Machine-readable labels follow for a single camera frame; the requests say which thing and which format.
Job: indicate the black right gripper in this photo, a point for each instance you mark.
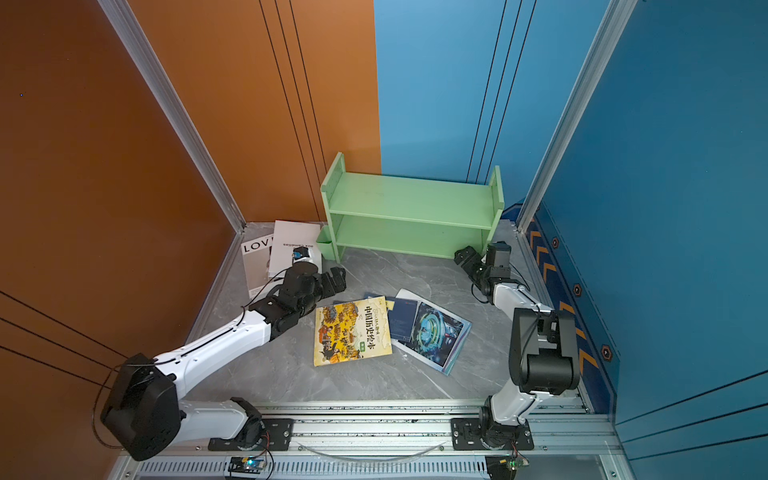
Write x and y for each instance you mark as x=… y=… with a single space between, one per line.
x=468 y=267

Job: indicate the green circuit board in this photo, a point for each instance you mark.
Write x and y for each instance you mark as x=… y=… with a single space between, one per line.
x=505 y=467
x=249 y=467

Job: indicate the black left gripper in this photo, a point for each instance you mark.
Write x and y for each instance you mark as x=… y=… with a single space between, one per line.
x=340 y=283

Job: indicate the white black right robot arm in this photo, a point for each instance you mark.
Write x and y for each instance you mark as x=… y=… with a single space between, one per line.
x=543 y=349

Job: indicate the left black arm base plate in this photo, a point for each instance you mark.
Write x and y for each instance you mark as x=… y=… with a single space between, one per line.
x=273 y=434

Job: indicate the green wooden two-tier shelf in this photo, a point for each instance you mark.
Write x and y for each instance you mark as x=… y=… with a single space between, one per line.
x=406 y=215

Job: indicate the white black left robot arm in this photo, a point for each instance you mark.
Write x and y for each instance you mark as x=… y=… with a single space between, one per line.
x=147 y=409

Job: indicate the left green circuit board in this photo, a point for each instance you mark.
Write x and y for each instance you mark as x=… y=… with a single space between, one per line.
x=249 y=467

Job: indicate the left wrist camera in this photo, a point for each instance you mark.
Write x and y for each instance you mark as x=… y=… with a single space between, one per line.
x=303 y=254

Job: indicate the right green circuit board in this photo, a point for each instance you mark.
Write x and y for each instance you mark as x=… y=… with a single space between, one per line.
x=505 y=467

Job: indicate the white book with brown pattern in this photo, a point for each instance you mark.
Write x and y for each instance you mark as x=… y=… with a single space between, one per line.
x=286 y=236

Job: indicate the white LOVER book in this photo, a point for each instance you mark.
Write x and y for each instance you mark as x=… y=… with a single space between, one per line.
x=256 y=255

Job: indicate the aluminium mounting rail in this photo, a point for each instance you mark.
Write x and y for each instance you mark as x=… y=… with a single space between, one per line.
x=560 y=426

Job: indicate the yellow illustrated Chinese book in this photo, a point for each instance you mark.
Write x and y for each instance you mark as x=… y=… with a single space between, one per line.
x=351 y=331

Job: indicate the dark blue circle-cover book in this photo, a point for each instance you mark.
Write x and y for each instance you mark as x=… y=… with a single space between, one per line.
x=427 y=331

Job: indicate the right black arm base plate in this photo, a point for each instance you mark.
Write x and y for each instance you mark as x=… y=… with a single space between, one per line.
x=469 y=434

